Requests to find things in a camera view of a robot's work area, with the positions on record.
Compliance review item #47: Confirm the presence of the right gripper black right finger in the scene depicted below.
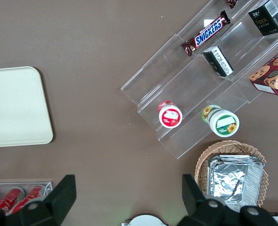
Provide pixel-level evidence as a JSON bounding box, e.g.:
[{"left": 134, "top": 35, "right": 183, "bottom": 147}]
[{"left": 176, "top": 174, "right": 278, "bottom": 226}]

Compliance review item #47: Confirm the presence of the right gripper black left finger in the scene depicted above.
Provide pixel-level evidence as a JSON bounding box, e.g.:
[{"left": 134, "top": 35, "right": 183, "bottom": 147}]
[{"left": 0, "top": 174, "right": 77, "bottom": 226}]

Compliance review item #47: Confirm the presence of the light wicker basket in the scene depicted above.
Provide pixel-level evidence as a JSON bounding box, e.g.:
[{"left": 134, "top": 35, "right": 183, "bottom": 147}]
[{"left": 194, "top": 140, "right": 269, "bottom": 208}]

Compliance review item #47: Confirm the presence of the beige rectangular tray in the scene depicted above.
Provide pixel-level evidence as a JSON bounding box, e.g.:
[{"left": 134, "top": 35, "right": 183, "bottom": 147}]
[{"left": 0, "top": 66, "right": 54, "bottom": 148}]

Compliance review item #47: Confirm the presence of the clear acrylic bottle rack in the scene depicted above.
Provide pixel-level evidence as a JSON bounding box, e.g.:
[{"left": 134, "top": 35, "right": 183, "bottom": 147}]
[{"left": 0, "top": 180, "right": 53, "bottom": 214}]

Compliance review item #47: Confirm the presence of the aluminium foil container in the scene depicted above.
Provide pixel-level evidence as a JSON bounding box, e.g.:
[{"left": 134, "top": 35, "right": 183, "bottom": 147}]
[{"left": 206, "top": 154, "right": 265, "bottom": 214}]

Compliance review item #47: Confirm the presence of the green sunflower yogurt cup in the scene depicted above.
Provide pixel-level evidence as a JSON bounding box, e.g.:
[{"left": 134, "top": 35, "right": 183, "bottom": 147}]
[{"left": 201, "top": 105, "right": 240, "bottom": 138}]

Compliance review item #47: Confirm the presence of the red strawberry yogurt cup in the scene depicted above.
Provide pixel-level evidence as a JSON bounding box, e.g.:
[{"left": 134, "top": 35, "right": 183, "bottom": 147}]
[{"left": 157, "top": 100, "right": 183, "bottom": 129}]

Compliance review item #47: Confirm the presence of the clear acrylic stepped shelf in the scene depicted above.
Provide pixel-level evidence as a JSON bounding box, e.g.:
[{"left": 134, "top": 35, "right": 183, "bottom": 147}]
[{"left": 120, "top": 0, "right": 278, "bottom": 160}]

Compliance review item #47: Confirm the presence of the small black carton box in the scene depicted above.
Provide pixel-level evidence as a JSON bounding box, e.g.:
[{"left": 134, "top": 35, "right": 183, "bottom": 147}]
[
  {"left": 247, "top": 0, "right": 278, "bottom": 37},
  {"left": 202, "top": 46, "right": 234, "bottom": 78}
]

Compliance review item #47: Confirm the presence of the red chocolate chip cookie box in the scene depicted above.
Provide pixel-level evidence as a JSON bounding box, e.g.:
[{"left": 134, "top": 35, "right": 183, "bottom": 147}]
[{"left": 248, "top": 46, "right": 278, "bottom": 97}]

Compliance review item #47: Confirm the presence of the Snickers chocolate bar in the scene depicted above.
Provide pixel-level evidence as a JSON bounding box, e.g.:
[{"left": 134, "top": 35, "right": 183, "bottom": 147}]
[
  {"left": 180, "top": 10, "right": 231, "bottom": 57},
  {"left": 225, "top": 0, "right": 239, "bottom": 9}
]

